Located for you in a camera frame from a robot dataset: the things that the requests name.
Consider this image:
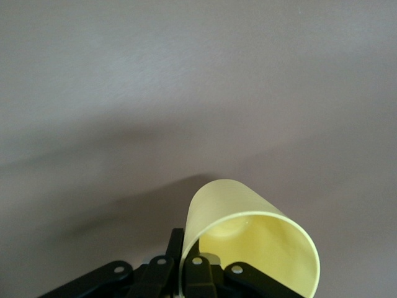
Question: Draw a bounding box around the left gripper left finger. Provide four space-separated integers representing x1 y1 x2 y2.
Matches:
128 228 185 298

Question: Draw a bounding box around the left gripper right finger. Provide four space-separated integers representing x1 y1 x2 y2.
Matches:
182 254 218 298

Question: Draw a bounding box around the yellow plastic cup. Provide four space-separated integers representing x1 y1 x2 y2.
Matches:
179 178 321 297

